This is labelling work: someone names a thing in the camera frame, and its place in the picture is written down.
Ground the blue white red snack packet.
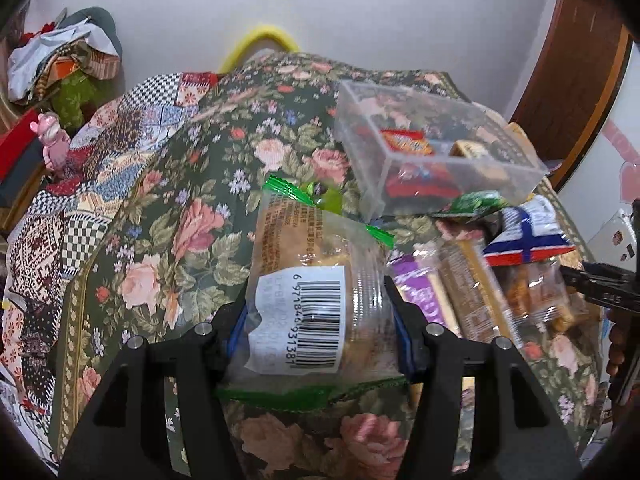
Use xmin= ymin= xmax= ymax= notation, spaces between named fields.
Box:
xmin=482 ymin=195 xmax=576 ymax=267

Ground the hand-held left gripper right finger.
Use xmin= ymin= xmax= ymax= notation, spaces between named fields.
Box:
xmin=382 ymin=275 xmax=583 ymax=480

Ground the dark box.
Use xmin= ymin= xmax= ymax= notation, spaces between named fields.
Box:
xmin=0 ymin=140 xmax=46 ymax=206

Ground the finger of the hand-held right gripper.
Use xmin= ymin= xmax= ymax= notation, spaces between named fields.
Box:
xmin=559 ymin=260 xmax=640 ymax=311

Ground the green cloth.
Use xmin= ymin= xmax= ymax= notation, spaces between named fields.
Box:
xmin=50 ymin=70 xmax=101 ymax=131

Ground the clear plastic box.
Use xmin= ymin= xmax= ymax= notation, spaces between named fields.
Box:
xmin=334 ymin=79 xmax=548 ymax=221

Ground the red orange snack packet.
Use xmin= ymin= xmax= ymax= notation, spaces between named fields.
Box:
xmin=380 ymin=129 xmax=436 ymax=157

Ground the grey rounded chair back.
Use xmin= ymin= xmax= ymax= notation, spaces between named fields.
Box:
xmin=65 ymin=6 xmax=123 ymax=61

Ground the pile of clothes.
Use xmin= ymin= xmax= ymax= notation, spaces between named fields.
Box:
xmin=6 ymin=6 xmax=123 ymax=106

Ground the clear green-edged bread packet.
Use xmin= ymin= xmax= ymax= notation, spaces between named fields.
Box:
xmin=216 ymin=174 xmax=416 ymax=411

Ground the brown gold snack packet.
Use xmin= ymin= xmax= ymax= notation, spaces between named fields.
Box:
xmin=437 ymin=240 xmax=521 ymax=346

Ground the floral blanket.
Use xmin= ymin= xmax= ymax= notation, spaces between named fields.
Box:
xmin=50 ymin=52 xmax=606 ymax=480

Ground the patchwork quilt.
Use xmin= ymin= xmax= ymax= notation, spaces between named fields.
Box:
xmin=0 ymin=71 xmax=221 ymax=461

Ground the red box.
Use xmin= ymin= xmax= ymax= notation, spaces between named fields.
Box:
xmin=0 ymin=115 xmax=46 ymax=181

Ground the purple snack packet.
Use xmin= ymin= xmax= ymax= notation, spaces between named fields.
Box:
xmin=390 ymin=255 xmax=463 ymax=341

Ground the pink toy figure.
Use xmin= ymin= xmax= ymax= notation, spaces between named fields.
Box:
xmin=30 ymin=112 xmax=71 ymax=171

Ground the dark green snack packet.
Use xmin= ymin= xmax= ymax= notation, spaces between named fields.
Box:
xmin=432 ymin=191 xmax=511 ymax=221

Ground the yellow foam tube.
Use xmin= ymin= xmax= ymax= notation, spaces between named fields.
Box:
xmin=218 ymin=24 xmax=301 ymax=73

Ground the wooden door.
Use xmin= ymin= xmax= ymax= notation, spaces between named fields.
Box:
xmin=510 ymin=0 xmax=633 ymax=191

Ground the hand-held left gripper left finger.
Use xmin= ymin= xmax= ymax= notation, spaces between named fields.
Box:
xmin=59 ymin=302 xmax=251 ymax=480

